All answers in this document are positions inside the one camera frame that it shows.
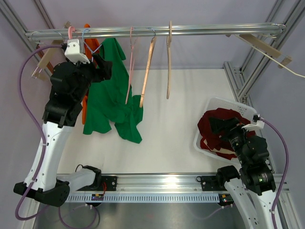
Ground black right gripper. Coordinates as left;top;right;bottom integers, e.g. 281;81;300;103
208;116;251;166

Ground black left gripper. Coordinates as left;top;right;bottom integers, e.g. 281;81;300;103
67;53;112;102

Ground dark maroon t shirt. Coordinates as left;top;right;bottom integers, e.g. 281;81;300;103
197;108;250;146

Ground blue wire hanger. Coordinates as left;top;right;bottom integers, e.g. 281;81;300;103
81;27;102;59

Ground green t shirt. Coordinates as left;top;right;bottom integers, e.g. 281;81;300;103
83;38;143;144

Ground pink wire hanger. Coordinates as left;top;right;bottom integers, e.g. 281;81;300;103
125;27;137;104

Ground wooden hanger with metal hook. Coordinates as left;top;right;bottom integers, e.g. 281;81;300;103
139;28;156;108

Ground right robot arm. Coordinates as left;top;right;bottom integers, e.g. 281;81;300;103
209;114;284;229

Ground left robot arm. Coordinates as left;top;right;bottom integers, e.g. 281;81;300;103
13;54;112;207

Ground orange t shirt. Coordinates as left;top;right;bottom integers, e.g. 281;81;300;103
81;23;101;125

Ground pink plastic hanger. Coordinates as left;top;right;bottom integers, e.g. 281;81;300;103
68;26;75;40

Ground wooden clip hanger left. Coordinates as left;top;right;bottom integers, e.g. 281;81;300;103
30;31;66;81

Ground wooden clip hanger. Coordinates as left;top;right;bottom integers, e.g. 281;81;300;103
30;31;66;81
235;33;305;78

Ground wooden clip hanger right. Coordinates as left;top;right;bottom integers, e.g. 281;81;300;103
235;33;305;78

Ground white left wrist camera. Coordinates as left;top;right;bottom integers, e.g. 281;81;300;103
64;39;90;64

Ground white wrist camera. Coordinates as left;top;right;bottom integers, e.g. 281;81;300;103
64;39;90;64
241;114;264;131

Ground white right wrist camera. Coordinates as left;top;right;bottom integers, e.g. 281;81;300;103
241;114;264;131

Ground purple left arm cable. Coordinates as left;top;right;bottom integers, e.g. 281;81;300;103
15;44;67;219

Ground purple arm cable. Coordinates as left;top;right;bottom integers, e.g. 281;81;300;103
258;116;290;229
15;44;67;219

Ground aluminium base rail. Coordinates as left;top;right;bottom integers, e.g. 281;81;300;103
57;173;290;193

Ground aluminium frame posts right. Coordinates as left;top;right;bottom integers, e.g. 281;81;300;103
223;0;305;106

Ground aluminium frame posts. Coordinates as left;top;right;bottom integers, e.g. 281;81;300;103
0;0;81;150
223;0;305;106

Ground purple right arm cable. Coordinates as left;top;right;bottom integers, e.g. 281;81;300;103
258;116;290;229

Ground white slotted cable duct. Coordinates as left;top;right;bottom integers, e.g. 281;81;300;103
66;193;220;203

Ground metal clothes rail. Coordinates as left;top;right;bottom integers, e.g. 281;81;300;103
25;22;284;41

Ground aluminium frame posts left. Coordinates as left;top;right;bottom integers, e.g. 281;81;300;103
0;0;81;150

